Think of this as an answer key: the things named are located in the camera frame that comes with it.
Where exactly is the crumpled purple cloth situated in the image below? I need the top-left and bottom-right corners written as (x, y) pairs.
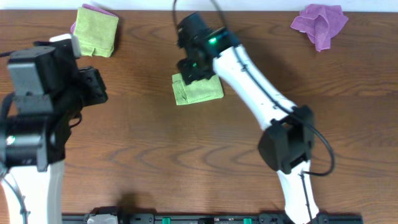
top-left (290, 4), bottom-right (348, 52)

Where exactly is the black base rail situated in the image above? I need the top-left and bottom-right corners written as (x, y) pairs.
top-left (62, 205), bottom-right (364, 224)

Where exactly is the green microfiber cloth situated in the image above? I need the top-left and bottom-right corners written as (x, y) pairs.
top-left (172, 73), bottom-right (224, 106)

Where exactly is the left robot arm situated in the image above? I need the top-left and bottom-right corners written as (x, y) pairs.
top-left (1, 37), bottom-right (108, 223)

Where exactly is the folded green cloth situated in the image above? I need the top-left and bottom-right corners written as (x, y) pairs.
top-left (73, 7), bottom-right (119, 57)

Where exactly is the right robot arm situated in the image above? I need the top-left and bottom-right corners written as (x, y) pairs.
top-left (177, 28), bottom-right (319, 223)

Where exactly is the folded purple cloth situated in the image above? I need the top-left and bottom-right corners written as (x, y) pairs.
top-left (70, 4), bottom-right (116, 34)

